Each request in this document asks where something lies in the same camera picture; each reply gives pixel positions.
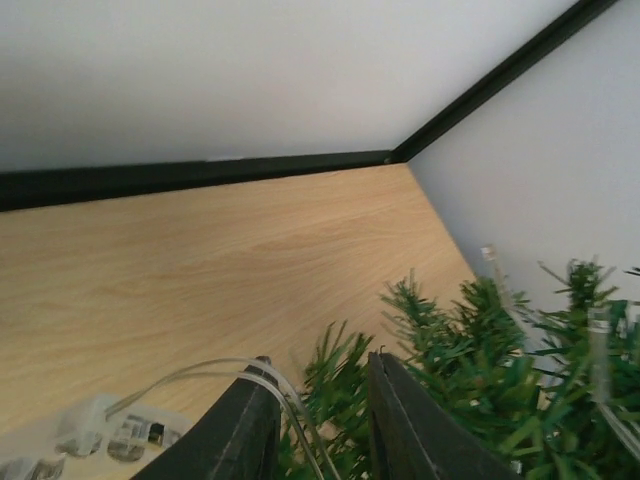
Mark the small green christmas tree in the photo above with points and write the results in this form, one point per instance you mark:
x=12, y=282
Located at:
x=548, y=392

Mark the black enclosure frame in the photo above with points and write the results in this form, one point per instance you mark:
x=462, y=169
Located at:
x=43, y=188

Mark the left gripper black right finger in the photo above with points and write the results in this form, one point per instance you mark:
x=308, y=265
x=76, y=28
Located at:
x=412, y=437

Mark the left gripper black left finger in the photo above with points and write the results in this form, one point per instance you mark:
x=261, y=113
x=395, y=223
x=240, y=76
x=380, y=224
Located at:
x=237, y=438

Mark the clear light battery box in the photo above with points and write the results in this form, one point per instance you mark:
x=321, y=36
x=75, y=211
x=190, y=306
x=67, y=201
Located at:
x=83, y=442

